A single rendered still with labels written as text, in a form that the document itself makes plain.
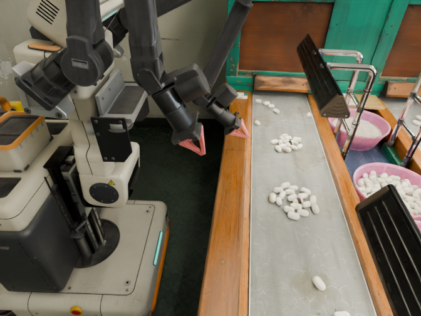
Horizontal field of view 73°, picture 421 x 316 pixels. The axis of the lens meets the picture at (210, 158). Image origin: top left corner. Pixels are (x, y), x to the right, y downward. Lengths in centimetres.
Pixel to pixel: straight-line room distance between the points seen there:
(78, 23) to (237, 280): 67
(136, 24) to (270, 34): 106
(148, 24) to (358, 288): 79
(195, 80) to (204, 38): 179
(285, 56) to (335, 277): 113
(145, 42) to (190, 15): 178
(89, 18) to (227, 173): 66
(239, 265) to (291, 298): 15
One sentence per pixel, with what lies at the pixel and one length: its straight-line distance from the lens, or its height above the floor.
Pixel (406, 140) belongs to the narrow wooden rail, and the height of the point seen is 76.
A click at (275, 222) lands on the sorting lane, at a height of 74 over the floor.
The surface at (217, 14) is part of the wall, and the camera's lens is 237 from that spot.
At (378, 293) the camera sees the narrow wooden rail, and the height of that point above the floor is 77.
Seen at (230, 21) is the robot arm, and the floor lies 124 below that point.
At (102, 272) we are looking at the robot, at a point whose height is 28.
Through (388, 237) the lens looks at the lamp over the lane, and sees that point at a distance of 53.
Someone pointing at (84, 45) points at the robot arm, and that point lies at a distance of 63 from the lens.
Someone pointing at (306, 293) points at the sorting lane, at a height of 74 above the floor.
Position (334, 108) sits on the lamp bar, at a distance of 87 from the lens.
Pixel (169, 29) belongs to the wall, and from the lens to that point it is 243.
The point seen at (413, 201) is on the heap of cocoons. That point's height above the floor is 72.
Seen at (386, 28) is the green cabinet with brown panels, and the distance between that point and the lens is 169.
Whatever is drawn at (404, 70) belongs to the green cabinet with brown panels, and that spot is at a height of 91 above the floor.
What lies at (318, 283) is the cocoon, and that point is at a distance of 82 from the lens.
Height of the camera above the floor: 144
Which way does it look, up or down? 38 degrees down
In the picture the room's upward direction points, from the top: straight up
